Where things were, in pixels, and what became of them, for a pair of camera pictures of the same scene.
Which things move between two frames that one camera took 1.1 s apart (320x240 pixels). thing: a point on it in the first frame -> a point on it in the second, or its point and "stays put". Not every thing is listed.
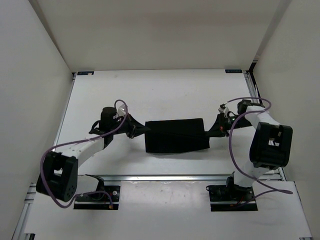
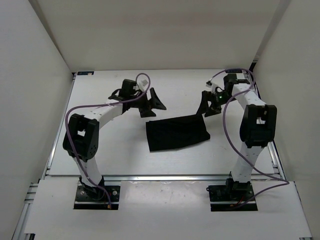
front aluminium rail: (173, 178) stays put
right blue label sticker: (238, 71) stays put
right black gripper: (219, 128) -> (204, 106)
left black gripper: (139, 128) -> (153, 103)
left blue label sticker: (86, 73) stays put
